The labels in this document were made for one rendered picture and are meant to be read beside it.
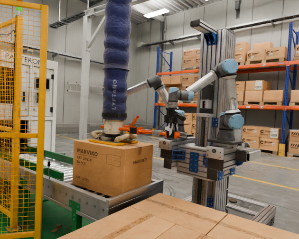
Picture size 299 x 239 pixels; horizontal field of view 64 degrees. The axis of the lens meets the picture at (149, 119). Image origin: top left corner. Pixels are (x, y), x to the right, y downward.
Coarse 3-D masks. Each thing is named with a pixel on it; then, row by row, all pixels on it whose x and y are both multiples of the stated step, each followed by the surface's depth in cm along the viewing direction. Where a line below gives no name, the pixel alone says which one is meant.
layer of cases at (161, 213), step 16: (128, 208) 171; (144, 208) 172; (160, 208) 173; (176, 208) 175; (192, 208) 176; (208, 208) 178; (96, 224) 145; (112, 224) 146; (128, 224) 147; (144, 224) 148; (160, 224) 149; (176, 224) 150; (192, 224) 151; (208, 224) 152; (224, 224) 153; (240, 224) 154; (256, 224) 155
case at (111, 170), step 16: (80, 144) 209; (96, 144) 199; (128, 144) 207; (144, 144) 212; (80, 160) 209; (96, 160) 198; (112, 160) 188; (128, 160) 185; (144, 160) 204; (80, 176) 210; (96, 176) 198; (112, 176) 188; (128, 176) 186; (144, 176) 206; (112, 192) 189
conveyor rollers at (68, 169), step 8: (32, 160) 300; (48, 160) 307; (56, 160) 307; (56, 168) 268; (64, 168) 274; (72, 168) 273; (64, 176) 244; (72, 176) 242; (72, 184) 220; (96, 192) 199
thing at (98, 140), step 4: (92, 140) 209; (96, 140) 207; (100, 140) 206; (104, 140) 205; (108, 140) 206; (112, 140) 202; (108, 144) 199; (112, 144) 196; (116, 144) 193; (120, 144) 197; (124, 144) 201
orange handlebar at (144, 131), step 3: (102, 126) 218; (123, 126) 230; (126, 126) 234; (120, 129) 206; (123, 129) 204; (126, 129) 202; (129, 129) 200; (141, 129) 199; (144, 129) 193; (147, 129) 194; (141, 132) 194; (144, 132) 192; (147, 132) 190; (150, 132) 188; (162, 132) 183; (165, 132) 186; (177, 135) 176
